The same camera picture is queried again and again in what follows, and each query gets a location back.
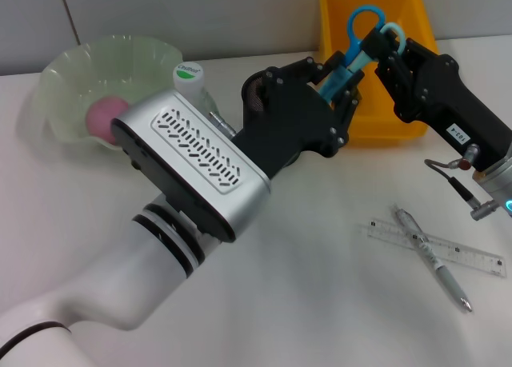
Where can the silver white pen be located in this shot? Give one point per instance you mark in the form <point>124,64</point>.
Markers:
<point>432,255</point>

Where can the translucent green fruit plate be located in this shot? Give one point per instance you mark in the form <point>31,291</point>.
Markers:
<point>100,63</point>

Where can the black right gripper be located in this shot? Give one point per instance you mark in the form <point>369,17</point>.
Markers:
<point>452,103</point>

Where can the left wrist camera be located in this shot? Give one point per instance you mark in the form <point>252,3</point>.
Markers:
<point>192,163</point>

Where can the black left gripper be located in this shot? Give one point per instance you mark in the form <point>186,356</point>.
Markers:
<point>288,119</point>

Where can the pink peach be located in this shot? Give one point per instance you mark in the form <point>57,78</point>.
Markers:
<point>104,119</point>

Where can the yellow plastic bin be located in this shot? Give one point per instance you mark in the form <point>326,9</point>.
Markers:
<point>332,15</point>

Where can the clear plastic ruler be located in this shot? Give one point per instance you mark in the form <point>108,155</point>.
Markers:
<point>472,259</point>

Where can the clear green-label water bottle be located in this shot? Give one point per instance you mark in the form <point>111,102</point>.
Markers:
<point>192,79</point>

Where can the blue scissors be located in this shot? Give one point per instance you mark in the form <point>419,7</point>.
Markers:
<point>360,39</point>

